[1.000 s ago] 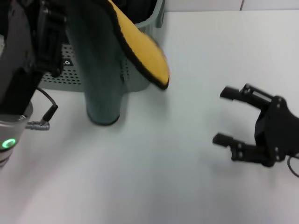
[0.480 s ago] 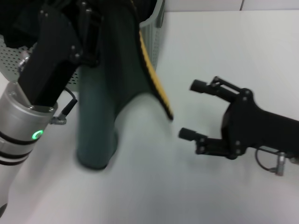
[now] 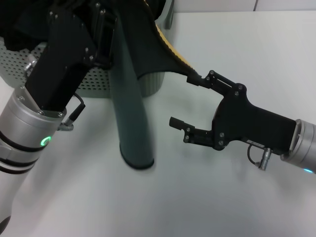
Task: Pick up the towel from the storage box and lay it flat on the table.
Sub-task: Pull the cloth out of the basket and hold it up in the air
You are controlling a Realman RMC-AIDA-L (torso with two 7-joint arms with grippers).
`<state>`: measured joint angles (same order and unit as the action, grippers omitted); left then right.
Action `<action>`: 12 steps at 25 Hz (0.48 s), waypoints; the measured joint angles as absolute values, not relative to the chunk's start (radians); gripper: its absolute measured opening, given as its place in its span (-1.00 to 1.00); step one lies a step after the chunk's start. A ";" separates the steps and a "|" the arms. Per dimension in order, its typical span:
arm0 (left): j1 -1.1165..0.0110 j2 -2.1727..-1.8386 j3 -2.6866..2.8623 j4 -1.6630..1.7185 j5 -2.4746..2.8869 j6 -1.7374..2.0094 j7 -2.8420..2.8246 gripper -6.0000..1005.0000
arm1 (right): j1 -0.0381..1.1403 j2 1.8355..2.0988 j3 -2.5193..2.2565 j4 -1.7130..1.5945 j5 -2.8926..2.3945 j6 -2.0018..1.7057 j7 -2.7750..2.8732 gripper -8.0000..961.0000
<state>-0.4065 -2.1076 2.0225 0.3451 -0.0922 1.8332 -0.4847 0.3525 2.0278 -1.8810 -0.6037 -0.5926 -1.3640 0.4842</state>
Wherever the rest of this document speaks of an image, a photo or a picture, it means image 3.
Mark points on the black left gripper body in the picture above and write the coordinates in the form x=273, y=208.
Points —
x=61, y=61

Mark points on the green and yellow towel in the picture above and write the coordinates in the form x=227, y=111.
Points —
x=130, y=111

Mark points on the pile of dark cloths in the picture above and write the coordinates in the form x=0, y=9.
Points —
x=24, y=24

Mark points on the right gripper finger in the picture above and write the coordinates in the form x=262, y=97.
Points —
x=197, y=135
x=214, y=81

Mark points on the sage green perforated storage box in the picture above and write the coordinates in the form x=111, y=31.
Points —
x=98, y=84

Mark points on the left gripper silver plug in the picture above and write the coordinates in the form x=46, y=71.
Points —
x=30, y=64

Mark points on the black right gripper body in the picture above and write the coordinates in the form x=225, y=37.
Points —
x=247, y=123

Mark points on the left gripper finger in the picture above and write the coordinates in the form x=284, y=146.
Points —
x=74, y=6
x=106, y=42

